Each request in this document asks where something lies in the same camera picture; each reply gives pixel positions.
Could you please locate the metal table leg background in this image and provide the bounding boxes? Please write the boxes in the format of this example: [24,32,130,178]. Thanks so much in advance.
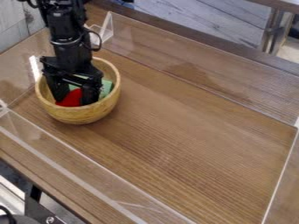
[261,9,295,55]

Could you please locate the red strawberry toy green leaves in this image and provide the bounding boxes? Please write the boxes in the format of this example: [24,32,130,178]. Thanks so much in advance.
[55,88,82,107]

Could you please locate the clear acrylic corner bracket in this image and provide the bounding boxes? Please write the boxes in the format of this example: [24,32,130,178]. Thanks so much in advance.
[86,12,114,46]

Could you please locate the wooden bowl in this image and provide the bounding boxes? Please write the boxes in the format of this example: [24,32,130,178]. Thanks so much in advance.
[35,57,122,124]

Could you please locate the black table frame bracket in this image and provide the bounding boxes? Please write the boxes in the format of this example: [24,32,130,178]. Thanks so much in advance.
[24,185,67,224]

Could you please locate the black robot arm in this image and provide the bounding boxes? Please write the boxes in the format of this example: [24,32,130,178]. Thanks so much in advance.
[16,0,103,106]

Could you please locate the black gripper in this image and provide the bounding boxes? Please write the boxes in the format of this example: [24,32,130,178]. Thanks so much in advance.
[40,38,103,105]

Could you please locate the green rectangular block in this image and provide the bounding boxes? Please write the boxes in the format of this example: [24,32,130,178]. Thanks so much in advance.
[69,78,115,102]

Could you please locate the clear acrylic front barrier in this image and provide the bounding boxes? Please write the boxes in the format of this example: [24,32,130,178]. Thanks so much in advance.
[0,100,195,224]

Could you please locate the black cable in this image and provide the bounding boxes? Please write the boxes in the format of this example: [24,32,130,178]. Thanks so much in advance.
[0,204,16,224]

